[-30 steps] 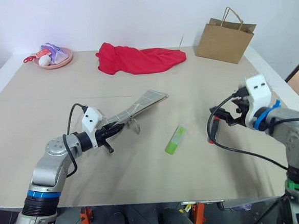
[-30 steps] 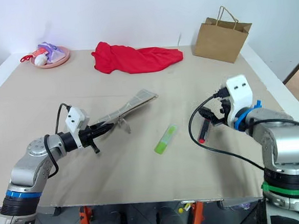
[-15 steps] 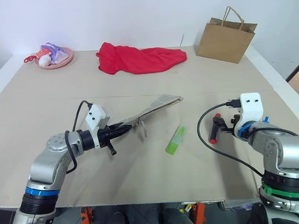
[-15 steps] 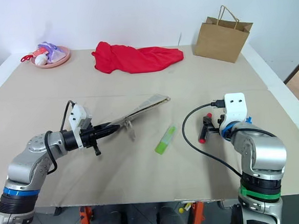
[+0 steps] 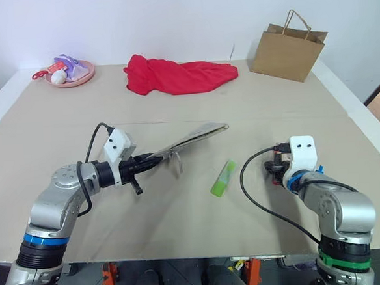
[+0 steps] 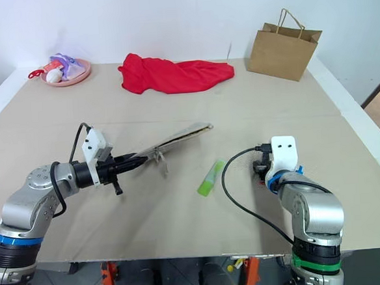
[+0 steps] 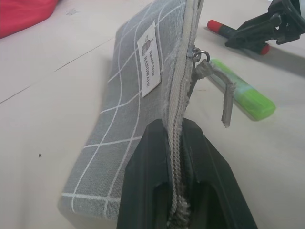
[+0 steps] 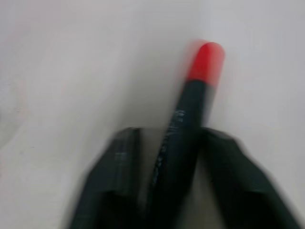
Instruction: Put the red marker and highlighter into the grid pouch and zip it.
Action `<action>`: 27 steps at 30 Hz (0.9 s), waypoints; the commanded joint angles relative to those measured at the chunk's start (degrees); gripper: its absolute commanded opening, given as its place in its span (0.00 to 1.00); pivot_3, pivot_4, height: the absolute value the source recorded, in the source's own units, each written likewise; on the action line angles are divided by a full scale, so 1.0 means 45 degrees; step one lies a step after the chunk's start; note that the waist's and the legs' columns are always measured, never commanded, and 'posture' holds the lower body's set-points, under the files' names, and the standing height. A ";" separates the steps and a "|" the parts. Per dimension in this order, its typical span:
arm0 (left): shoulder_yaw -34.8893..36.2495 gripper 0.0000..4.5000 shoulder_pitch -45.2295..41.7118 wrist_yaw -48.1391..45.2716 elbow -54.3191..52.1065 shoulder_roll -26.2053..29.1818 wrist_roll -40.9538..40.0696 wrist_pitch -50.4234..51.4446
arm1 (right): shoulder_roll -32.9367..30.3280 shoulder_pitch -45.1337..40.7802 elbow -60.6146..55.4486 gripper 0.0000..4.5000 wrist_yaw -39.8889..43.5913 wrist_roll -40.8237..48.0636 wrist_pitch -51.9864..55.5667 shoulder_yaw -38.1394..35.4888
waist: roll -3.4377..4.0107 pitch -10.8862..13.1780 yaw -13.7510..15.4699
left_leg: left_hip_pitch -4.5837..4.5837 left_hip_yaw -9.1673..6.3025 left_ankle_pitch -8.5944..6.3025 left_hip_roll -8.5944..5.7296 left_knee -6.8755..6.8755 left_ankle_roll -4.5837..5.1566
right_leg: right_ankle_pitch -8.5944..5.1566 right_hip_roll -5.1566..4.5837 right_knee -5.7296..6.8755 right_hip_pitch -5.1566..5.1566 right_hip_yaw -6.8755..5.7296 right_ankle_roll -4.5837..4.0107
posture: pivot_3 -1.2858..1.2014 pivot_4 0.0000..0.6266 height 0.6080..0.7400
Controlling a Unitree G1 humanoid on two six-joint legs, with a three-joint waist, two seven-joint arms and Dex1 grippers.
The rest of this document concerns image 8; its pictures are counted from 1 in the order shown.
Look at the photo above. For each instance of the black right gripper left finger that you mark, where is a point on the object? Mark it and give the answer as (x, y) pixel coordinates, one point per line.
(112, 181)

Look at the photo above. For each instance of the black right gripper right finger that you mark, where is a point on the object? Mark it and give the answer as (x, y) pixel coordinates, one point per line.
(240, 181)

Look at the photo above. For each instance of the black marker with red cap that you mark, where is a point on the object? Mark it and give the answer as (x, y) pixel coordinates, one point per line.
(188, 133)

